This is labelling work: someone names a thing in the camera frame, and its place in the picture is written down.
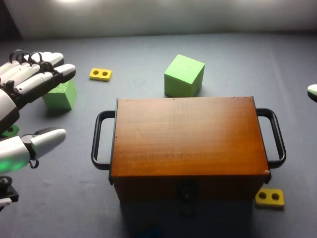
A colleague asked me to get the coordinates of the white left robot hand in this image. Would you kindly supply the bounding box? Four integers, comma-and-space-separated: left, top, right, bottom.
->
0, 49, 76, 176

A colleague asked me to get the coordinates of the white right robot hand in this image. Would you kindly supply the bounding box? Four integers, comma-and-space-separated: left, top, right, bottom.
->
307, 84, 317, 103

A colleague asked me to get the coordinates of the green block with hole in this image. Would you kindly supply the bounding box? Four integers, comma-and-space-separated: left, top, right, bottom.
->
1, 125, 20, 138

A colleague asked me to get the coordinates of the small textured green cube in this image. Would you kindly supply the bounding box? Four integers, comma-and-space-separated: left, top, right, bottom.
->
41, 78, 77, 111

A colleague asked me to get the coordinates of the grey table cloth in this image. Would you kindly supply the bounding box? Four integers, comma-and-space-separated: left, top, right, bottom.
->
0, 33, 317, 238

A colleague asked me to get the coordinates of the yellow two-hole block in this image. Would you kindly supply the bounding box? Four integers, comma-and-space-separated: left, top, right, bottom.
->
255, 188, 285, 210
89, 68, 112, 82

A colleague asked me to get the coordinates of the large smooth green cube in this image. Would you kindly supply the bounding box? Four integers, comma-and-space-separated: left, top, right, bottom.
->
164, 54, 206, 98

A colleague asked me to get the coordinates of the wooden box with black handles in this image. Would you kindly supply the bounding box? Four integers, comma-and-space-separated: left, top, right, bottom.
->
91, 96, 287, 185

